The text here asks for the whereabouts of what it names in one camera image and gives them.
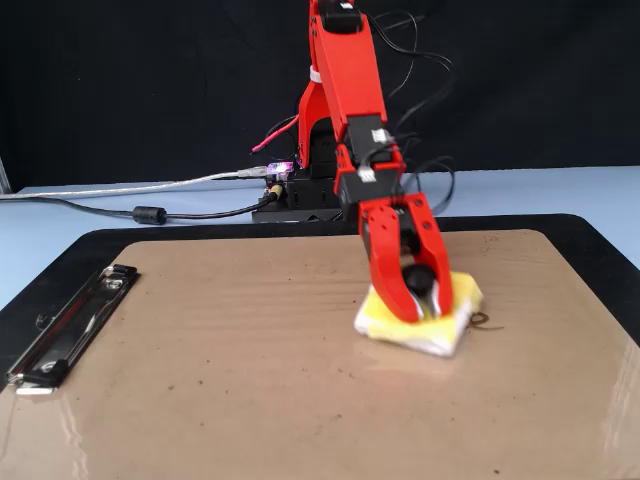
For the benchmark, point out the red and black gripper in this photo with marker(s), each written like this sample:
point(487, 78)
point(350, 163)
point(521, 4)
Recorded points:
point(360, 190)

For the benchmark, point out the yellow sponge with black knob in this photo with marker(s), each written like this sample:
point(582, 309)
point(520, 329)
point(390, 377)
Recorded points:
point(385, 320)

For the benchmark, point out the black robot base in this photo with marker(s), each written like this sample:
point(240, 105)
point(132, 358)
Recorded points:
point(310, 200)

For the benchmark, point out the red robot arm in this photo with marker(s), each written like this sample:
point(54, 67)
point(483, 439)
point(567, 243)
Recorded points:
point(350, 75)

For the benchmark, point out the controller board with lit LEDs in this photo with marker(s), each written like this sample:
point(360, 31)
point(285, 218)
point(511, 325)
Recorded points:
point(280, 170)

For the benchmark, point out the black rectangular desk mat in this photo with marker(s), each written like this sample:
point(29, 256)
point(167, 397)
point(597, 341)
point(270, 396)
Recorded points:
point(600, 240)

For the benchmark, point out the brown clipboard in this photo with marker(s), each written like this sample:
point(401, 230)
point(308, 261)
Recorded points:
point(250, 375)

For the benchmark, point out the black backdrop cloth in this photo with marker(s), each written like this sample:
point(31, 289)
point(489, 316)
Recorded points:
point(125, 75)

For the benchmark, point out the silver metal clipboard clip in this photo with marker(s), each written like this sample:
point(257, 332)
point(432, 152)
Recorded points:
point(75, 320)

